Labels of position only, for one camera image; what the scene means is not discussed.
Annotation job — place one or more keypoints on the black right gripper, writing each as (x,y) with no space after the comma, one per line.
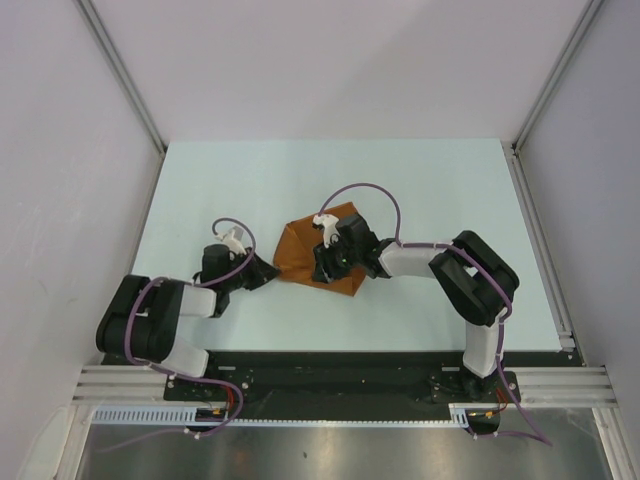
(325,269)

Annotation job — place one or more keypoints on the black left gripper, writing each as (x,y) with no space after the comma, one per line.
(261,272)

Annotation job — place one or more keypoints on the orange cloth napkin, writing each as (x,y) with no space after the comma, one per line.
(295,260)

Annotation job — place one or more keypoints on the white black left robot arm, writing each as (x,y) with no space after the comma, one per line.
(142,319)

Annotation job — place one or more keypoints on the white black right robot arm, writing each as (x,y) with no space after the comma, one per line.
(479,284)

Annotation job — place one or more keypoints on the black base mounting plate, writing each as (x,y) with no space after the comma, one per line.
(406,386)

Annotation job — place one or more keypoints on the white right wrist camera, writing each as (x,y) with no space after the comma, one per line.
(327,223)

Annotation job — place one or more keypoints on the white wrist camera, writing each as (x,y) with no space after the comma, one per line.
(327,223)
(232,238)

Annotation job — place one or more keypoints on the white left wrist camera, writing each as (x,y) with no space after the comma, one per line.
(232,238)

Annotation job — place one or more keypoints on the right aluminium corner post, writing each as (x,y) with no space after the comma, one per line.
(568,53)

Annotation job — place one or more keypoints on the aluminium corner post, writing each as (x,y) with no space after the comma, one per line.
(568,53)
(110,52)

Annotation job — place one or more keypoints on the white slotted cable duct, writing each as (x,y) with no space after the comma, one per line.
(194,417)

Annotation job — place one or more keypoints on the left aluminium corner post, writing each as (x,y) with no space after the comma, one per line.
(110,52)

